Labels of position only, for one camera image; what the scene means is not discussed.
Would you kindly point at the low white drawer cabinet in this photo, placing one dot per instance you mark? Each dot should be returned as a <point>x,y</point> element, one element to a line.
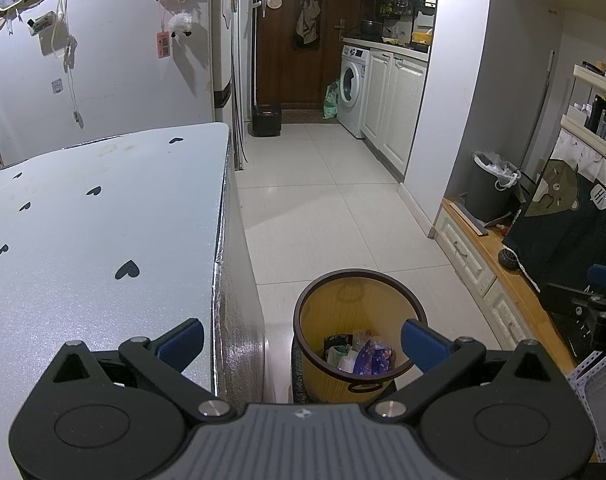
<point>463,255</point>

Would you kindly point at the white shelf rack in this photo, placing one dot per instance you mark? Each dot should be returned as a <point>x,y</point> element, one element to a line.
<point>590,75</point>

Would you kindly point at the pink hanging tag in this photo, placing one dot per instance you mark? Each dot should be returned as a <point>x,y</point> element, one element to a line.
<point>163,45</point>

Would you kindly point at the hanging beige apron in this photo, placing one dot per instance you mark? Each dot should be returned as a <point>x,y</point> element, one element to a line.
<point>309,15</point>

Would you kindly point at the white kitchen base cabinets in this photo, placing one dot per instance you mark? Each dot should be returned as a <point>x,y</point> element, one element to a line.
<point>393,105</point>

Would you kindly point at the small black wheel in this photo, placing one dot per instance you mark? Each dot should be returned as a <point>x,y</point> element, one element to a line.
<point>508,260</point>

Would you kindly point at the black cooking pot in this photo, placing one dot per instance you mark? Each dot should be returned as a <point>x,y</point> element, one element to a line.
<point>371,26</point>

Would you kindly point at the white washing machine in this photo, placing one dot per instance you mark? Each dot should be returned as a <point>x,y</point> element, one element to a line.
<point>355,90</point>

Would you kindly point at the white refrigerator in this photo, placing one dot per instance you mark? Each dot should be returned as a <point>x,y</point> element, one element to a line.
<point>223,60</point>

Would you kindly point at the grey trash can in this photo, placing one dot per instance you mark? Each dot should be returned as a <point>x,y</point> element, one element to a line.
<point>485,200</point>

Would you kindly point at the white plush sheep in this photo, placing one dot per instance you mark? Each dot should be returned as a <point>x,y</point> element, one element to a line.
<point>180,24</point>

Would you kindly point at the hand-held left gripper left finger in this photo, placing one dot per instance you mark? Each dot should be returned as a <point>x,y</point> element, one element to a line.
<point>183,345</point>

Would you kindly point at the black bear-print cloth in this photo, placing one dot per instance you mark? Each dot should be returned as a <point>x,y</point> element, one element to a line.
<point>558,240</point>

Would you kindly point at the blue white snack wrapper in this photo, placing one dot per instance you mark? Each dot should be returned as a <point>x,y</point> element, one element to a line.
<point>373,360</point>

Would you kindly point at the small black floor box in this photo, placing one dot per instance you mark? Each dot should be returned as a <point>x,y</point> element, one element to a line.
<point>267,120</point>

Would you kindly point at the brown rimmed beige trash bin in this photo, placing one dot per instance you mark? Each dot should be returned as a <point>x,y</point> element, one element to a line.
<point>328,310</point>

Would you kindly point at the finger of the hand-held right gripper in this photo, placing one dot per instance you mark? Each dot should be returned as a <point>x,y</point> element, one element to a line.
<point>605,277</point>
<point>563,300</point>

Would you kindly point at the small grey sticker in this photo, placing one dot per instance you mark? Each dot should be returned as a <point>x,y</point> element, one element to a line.
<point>57,85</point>

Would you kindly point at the small printed card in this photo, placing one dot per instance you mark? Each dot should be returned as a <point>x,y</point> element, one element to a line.
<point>42,23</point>

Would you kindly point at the grey flat board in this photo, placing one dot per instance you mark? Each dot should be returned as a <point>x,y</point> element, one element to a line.
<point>470,217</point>

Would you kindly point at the dark brown door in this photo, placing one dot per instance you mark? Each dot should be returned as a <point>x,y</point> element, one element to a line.
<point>288,60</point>

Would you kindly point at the white plastic bin liner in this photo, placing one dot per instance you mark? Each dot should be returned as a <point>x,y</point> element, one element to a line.
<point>500,172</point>

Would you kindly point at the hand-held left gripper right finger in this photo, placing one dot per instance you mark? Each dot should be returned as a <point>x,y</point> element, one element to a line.
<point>423,347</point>

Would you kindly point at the small red object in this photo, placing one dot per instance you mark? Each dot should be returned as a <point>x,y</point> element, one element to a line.
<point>506,230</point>

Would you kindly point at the round white hanging ornament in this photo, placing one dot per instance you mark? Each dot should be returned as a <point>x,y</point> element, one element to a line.
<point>273,2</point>

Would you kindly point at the white perforated frame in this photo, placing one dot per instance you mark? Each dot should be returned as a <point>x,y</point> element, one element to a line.
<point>583,375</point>

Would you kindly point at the dark door mat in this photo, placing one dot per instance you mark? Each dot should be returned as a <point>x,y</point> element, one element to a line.
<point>305,116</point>

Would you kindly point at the green plastic bag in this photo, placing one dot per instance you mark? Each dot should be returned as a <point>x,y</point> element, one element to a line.
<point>332,100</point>

